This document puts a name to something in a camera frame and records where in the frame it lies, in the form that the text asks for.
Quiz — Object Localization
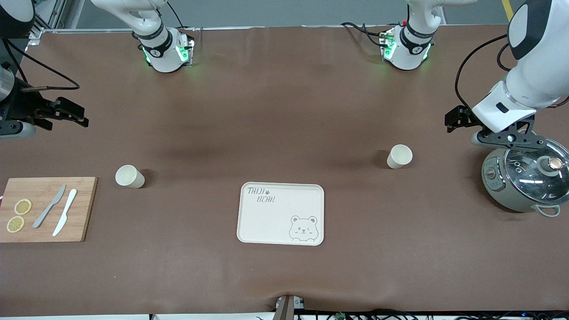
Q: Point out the white plastic cup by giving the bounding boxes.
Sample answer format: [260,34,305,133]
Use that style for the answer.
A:
[386,144,413,169]
[115,165,145,189]

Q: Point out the grey plastic knife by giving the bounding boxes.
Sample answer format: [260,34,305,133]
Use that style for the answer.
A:
[32,184,66,229]

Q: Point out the tangled black cable bundle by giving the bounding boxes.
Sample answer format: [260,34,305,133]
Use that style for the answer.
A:
[256,308,569,320]

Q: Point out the aluminium frame profile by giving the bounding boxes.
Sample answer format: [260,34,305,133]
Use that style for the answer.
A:
[27,0,67,45]

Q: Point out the glass cooker lid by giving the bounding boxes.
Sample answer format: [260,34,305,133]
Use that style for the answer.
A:
[505,138,569,206]

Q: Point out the thin black right base cable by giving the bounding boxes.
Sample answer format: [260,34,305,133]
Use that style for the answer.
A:
[166,1,185,29]

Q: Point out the brown table cover mat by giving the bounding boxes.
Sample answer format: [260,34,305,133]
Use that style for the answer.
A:
[0,26,569,317]

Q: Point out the bamboo cutting board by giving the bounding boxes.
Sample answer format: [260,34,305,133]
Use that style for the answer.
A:
[0,177,98,243]

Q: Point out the sage green electric cooker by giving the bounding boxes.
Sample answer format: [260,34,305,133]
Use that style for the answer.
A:
[481,141,569,217]

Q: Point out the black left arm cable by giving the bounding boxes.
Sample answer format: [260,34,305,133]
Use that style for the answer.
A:
[454,35,513,117]

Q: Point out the cream tray with bear print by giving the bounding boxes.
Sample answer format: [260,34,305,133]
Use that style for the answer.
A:
[236,182,325,246]

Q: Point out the grey metal table clamp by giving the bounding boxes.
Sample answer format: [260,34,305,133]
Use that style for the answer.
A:
[275,295,305,320]

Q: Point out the white plastic knife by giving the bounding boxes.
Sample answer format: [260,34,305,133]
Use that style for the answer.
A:
[52,189,77,237]

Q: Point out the black left arm base cables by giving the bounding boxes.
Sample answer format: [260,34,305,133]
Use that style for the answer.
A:
[341,21,394,48]

